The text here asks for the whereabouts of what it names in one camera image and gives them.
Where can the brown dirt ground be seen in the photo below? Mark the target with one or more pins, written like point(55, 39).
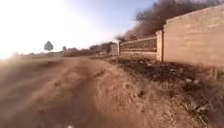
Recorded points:
point(76, 93)

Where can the small distant tree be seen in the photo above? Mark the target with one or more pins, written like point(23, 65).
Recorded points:
point(48, 46)

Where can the dry grass verge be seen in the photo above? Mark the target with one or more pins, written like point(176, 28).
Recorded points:
point(173, 86)

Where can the robot's own part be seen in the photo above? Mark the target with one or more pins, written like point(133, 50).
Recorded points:
point(70, 126)

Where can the tan brick wall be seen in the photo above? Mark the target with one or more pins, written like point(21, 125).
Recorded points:
point(193, 36)

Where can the row of bare trees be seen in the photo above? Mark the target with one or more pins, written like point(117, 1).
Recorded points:
point(166, 15)

